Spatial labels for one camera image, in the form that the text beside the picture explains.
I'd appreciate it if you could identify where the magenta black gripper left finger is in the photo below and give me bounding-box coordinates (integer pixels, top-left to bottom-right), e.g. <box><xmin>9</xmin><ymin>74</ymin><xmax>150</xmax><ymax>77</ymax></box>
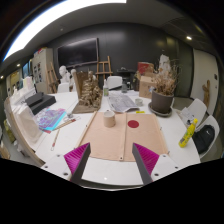
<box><xmin>64</xmin><ymin>143</ymin><xmax>91</xmax><ymax>184</ymax></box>

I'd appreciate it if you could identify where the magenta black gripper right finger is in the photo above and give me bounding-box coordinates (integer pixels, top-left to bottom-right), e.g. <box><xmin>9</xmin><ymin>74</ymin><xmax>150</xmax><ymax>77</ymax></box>
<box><xmin>132</xmin><ymin>143</ymin><xmax>159</xmax><ymax>185</ymax></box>

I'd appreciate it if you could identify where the paintbrush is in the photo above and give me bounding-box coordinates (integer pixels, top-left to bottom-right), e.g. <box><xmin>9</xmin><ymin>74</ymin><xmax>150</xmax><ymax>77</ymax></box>
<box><xmin>51</xmin><ymin>129</ymin><xmax>60</xmax><ymax>151</ymax></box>

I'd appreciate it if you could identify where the red round coaster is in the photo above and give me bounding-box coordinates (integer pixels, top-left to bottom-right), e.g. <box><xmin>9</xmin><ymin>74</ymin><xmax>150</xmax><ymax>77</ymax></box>
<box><xmin>128</xmin><ymin>120</ymin><xmax>139</xmax><ymax>128</ymax></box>

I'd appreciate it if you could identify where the yellow spray bottle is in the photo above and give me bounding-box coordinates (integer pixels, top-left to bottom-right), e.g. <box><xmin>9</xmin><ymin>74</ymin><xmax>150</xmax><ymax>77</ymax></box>
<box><xmin>179</xmin><ymin>119</ymin><xmax>198</xmax><ymax>148</ymax></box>

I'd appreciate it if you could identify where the colourful painting sheet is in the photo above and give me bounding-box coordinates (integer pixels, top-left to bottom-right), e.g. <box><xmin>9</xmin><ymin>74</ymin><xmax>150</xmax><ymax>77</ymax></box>
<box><xmin>35</xmin><ymin>108</ymin><xmax>66</xmax><ymax>131</ymax></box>

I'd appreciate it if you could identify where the beige ceramic cup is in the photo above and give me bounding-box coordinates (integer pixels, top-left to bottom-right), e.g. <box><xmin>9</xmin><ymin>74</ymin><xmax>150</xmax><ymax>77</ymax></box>
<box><xmin>103</xmin><ymin>111</ymin><xmax>116</xmax><ymax>128</ymax></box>

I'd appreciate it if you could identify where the folded newspaper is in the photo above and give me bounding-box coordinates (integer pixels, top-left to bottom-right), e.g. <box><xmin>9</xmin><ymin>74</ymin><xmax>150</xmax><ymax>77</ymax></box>
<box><xmin>108</xmin><ymin>94</ymin><xmax>138</xmax><ymax>113</ymax></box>

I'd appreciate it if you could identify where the dark pot with dried plant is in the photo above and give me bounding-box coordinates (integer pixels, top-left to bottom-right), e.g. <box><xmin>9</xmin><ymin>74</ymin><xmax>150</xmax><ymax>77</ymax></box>
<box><xmin>151</xmin><ymin>59</ymin><xmax>181</xmax><ymax>115</ymax></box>

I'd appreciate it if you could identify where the white chair with black bag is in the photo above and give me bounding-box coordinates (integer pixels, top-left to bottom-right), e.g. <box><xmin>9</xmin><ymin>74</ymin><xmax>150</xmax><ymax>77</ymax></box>
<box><xmin>193</xmin><ymin>115</ymin><xmax>220</xmax><ymax>158</ymax></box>

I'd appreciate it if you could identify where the brown carved sculpture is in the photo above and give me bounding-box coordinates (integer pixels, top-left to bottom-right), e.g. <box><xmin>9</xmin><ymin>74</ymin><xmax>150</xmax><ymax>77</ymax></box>
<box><xmin>72</xmin><ymin>71</ymin><xmax>103</xmax><ymax>114</ymax></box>

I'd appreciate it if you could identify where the black flat box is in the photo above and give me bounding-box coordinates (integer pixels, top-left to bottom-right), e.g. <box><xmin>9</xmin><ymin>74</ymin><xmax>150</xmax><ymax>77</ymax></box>
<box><xmin>25</xmin><ymin>92</ymin><xmax>56</xmax><ymax>115</ymax></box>

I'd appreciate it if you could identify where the cardboard box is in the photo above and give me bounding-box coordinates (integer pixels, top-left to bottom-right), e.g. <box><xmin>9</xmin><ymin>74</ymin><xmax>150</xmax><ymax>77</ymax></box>
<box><xmin>139</xmin><ymin>76</ymin><xmax>156</xmax><ymax>98</ymax></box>

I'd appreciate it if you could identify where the clear plastic bottle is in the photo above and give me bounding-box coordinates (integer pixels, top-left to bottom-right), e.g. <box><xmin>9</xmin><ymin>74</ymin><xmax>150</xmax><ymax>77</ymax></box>
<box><xmin>103</xmin><ymin>79</ymin><xmax>109</xmax><ymax>97</ymax></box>

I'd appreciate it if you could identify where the white plaster bust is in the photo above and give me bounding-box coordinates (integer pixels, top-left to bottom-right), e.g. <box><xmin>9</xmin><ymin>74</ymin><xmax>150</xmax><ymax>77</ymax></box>
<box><xmin>59</xmin><ymin>65</ymin><xmax>70</xmax><ymax>83</ymax></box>

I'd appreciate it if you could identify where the wooden easel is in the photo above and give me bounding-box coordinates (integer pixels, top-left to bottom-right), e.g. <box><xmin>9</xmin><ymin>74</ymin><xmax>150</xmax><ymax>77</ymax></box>
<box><xmin>96</xmin><ymin>57</ymin><xmax>113</xmax><ymax>78</ymax></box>

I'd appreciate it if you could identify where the black wall screen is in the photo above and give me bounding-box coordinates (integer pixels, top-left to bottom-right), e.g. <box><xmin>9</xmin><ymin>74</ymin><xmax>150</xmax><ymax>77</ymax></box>
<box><xmin>57</xmin><ymin>38</ymin><xmax>98</xmax><ymax>68</ymax></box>

